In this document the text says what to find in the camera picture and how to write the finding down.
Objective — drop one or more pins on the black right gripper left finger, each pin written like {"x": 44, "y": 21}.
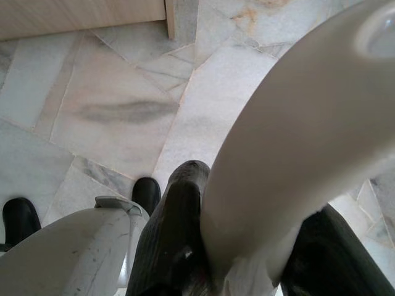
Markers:
{"x": 172, "y": 234}

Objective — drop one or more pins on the light wood cabinet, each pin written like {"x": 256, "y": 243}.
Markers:
{"x": 77, "y": 15}

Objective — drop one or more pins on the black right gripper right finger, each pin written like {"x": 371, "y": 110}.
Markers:
{"x": 330, "y": 256}

